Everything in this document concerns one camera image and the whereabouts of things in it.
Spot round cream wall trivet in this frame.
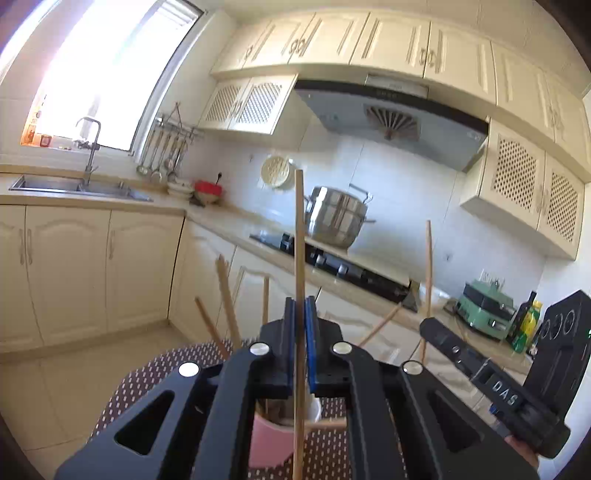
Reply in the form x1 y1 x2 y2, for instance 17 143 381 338
261 155 291 188

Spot stainless steel stock pot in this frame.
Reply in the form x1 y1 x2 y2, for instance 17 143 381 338
304 183 374 250

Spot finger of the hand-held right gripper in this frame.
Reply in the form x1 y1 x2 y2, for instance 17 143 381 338
419 318 491 380

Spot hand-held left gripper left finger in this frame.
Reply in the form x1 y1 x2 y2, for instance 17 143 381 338
54 296 296 480

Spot kitchen window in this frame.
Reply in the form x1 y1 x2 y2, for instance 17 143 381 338
21 0 204 151

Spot steel kitchen faucet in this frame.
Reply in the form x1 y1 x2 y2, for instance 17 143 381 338
75 117 102 185

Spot green countertop appliance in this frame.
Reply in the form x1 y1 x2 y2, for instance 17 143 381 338
456 279 517 341

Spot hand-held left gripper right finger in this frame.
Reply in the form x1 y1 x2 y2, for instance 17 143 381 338
305 296 541 480

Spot pink cup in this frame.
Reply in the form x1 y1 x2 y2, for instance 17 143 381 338
249 394 322 468

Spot yellow green bottle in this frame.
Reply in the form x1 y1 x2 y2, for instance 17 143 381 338
512 300 543 354

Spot person's right hand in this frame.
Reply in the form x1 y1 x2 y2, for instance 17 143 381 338
505 435 539 468

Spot cream lower kitchen cabinets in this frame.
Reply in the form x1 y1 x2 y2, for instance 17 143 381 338
0 203 532 374

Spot steel kitchen sink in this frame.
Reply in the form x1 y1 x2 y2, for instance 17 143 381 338
9 174 154 203

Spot brown polka dot tablecloth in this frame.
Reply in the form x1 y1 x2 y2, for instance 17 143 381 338
88 339 416 480

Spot hanging steel kitchen utensils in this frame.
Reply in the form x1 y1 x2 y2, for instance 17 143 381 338
136 102 204 183

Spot black gas stove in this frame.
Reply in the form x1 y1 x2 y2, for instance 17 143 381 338
249 231 411 305

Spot grey range hood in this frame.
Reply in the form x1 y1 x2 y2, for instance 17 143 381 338
293 74 490 174

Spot cream upper wall cabinets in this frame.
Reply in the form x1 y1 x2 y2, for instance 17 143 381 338
198 11 591 261

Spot dark glass bottle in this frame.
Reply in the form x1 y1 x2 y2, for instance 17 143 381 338
508 291 537 344

